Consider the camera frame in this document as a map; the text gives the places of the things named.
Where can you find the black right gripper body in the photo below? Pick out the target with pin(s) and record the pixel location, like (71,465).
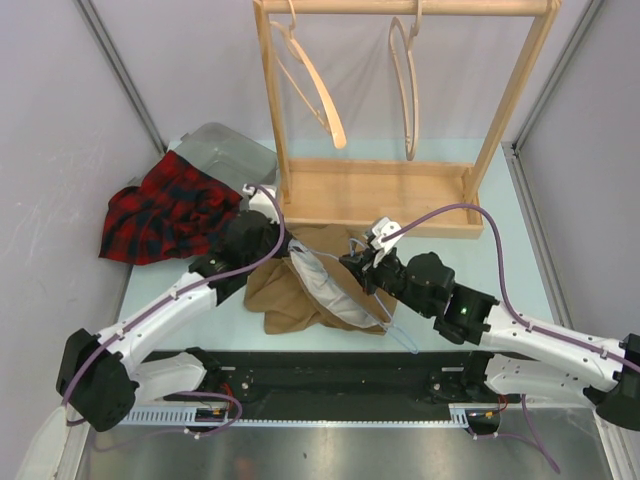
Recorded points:
(390,277)

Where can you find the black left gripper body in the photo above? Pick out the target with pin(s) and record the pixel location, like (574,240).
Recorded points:
(270,240)

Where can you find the brown skirt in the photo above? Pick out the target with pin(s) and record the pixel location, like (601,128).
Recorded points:
(309,286)

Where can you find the red plaid cloth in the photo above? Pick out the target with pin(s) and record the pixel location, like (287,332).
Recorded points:
(177,211)

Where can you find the wooden hanger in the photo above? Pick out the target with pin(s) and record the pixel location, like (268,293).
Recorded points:
(400,43)
(326,115)

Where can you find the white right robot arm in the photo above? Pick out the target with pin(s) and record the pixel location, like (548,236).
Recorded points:
(529,357)

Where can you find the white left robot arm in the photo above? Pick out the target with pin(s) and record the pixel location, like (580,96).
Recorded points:
(104,376)

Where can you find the wooden clothes rack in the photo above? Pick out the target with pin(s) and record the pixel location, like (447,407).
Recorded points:
(354,192)

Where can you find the grey plastic bin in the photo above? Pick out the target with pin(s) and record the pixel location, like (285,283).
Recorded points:
(229,156)

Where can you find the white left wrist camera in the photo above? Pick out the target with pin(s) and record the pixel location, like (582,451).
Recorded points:
(263,199)

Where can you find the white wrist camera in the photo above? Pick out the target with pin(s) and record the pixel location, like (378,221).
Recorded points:
(263,199)
(382,237)

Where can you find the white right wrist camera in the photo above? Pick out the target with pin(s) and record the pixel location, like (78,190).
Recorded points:
(382,237)

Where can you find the grey aluminium frame post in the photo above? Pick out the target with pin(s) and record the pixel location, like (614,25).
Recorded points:
(573,32)

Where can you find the white slotted cable duct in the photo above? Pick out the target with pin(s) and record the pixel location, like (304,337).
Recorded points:
(192,417)

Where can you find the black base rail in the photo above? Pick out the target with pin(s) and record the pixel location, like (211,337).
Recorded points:
(358,387)

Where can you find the left aluminium frame post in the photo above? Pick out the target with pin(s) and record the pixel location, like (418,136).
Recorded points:
(109,50)

